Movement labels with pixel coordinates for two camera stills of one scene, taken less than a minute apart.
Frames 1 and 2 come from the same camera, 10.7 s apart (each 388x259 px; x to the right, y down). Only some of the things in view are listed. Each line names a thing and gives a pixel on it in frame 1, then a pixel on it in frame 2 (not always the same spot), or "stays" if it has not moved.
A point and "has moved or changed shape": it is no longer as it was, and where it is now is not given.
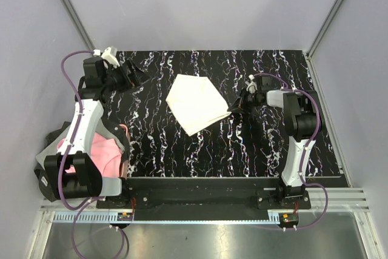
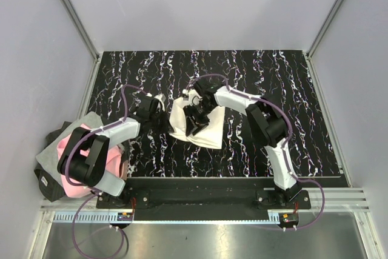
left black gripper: (132, 77) -> (167, 127)
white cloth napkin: (196, 102) has moved or changed shape
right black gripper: (236, 108) -> (190, 125)
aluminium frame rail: (321, 200) stays
